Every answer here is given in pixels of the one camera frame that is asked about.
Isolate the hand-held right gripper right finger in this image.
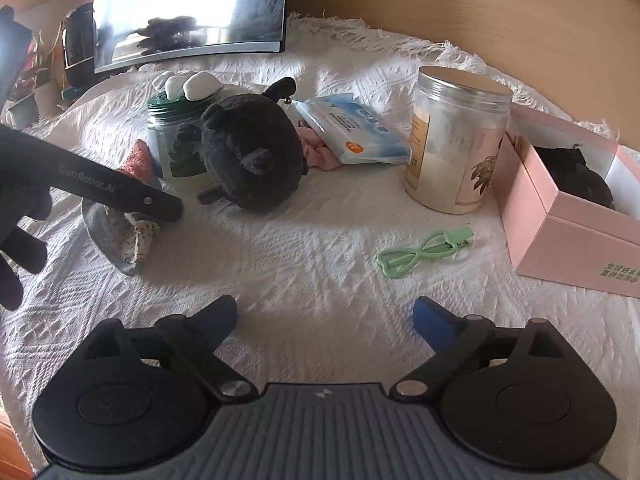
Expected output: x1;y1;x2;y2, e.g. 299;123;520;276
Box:
390;296;569;402

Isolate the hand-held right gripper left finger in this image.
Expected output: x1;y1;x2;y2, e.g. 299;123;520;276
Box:
87;294;259;404

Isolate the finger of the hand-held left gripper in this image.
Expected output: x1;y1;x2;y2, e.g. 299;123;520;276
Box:
0;124;184;224
0;6;32;107

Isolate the grey sock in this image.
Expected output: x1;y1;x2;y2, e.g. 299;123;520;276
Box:
82;179;169;276

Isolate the pink cardboard box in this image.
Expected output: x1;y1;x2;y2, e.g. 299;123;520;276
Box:
492;104;640;302

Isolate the pink cloth scrunchie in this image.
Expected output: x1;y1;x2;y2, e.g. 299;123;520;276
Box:
297;119;347;171

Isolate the black soft cloth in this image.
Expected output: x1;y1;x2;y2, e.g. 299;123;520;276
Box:
529;143;615;210

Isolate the person's left hand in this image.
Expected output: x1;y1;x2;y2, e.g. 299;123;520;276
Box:
0;180;54;312

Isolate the potted plant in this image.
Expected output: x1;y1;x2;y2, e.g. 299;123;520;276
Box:
6;29;67;129

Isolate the orange knitted cloth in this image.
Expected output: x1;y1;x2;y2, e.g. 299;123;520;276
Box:
119;138;157;181

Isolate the white patterned cloth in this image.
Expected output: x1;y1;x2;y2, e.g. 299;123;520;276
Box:
122;212;161;264

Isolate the green-lid glass jar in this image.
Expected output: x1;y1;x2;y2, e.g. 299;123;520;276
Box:
146;91;212;192

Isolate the black round device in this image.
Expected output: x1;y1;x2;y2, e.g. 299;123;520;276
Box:
62;2;99;87

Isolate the green bow hair clip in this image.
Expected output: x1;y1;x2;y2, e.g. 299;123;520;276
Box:
376;227;476;279

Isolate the white textured blanket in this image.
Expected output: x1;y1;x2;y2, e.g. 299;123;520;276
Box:
0;10;640;480

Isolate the white oval pebble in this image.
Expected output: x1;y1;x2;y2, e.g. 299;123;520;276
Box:
163;75;194;99
182;72;222;101

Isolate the black plush toy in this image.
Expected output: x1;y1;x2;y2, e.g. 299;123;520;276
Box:
172;77;311;212

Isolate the large clear plastic jar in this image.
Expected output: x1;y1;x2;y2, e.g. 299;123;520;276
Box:
403;65;515;216

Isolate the curved computer monitor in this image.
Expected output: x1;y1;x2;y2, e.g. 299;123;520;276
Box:
92;0;292;76

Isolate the blue wet wipes pack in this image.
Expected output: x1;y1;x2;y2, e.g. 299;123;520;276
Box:
292;93;414;166

